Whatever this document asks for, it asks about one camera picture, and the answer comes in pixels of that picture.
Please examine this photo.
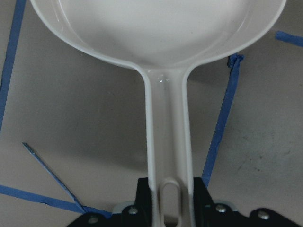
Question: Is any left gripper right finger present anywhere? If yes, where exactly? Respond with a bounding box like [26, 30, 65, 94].
[193, 177, 233, 227]

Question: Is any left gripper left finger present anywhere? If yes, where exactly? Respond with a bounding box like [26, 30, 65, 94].
[121, 177, 154, 227]

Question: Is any beige plastic dustpan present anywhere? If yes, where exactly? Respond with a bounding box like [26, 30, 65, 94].
[31, 0, 285, 227]

